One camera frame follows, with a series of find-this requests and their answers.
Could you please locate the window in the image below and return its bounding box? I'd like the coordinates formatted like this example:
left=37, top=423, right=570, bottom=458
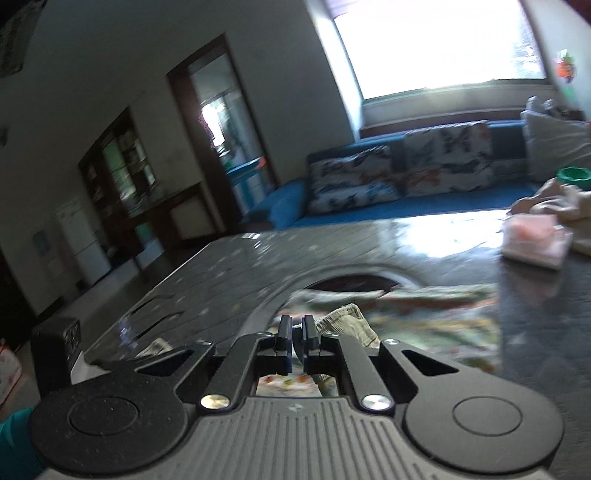
left=318, top=0, right=550, bottom=100

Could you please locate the green plastic bowl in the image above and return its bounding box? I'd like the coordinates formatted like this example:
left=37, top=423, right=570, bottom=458
left=556, top=166, right=591, bottom=188

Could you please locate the black floor appliance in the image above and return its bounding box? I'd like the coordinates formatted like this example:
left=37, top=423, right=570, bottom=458
left=31, top=318, right=84, bottom=398

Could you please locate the brown door frame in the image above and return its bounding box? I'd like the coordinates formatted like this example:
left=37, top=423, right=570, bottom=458
left=167, top=33, right=278, bottom=236

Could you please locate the round black induction cooktop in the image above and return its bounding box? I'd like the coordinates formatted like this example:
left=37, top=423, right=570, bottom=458
left=240, top=263, right=426, bottom=324

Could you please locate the blue play fence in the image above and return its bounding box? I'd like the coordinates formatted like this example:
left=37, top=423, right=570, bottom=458
left=226, top=157, right=269, bottom=213

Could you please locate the blue sofa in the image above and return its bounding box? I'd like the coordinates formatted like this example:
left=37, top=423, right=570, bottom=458
left=240, top=119, right=550, bottom=232

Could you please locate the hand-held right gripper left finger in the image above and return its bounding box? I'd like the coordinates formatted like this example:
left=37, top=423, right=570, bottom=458
left=135, top=316, right=294, bottom=411

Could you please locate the white and red bag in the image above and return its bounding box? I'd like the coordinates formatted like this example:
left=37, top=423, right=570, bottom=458
left=0, top=342, right=21, bottom=393

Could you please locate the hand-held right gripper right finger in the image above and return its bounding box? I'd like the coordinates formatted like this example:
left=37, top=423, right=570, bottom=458
left=302, top=315, right=467, bottom=411

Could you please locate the dark wooden cabinet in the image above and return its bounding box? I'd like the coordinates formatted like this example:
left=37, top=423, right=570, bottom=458
left=78, top=107, right=218, bottom=278

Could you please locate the pale green printed children's garment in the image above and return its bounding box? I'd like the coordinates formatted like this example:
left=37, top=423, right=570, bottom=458
left=136, top=284, right=504, bottom=398

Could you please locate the large butterfly print cushion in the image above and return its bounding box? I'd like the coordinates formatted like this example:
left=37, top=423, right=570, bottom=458
left=402, top=121, right=495, bottom=197

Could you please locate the cream clothes pile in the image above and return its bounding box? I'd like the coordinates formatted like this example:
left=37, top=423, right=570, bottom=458
left=510, top=178, right=591, bottom=257

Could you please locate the grey pillow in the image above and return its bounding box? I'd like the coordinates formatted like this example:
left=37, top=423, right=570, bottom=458
left=521, top=108, right=591, bottom=183

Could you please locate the pink tissue pack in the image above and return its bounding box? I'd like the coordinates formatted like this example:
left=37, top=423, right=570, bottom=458
left=501, top=213, right=574, bottom=270

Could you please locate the colourful pinwheel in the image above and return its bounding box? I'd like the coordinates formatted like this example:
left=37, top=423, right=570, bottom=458
left=554, top=48, right=578, bottom=88

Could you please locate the white refrigerator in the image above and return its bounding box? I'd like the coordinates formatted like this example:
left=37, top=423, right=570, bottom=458
left=55, top=198, right=112, bottom=287

